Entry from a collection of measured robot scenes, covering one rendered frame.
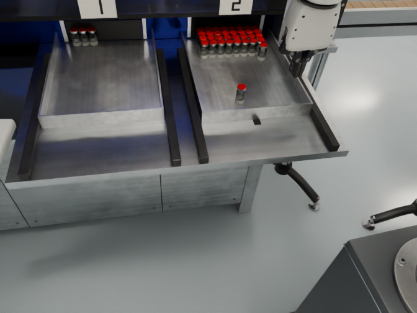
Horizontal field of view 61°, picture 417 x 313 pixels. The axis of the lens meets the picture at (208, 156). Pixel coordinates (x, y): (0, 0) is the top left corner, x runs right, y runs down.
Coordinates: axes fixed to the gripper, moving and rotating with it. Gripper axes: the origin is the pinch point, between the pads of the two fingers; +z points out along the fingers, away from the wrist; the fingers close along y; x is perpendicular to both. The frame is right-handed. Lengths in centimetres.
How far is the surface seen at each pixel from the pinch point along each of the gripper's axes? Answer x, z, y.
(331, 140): 15.1, 8.6, -4.0
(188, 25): -32.6, 7.3, 17.4
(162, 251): -10, 99, 31
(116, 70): -19.8, 11.2, 38.8
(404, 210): -1, 87, -78
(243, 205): -22, 93, -8
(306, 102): 2.5, 8.8, -3.9
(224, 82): -10.6, 11.0, 12.6
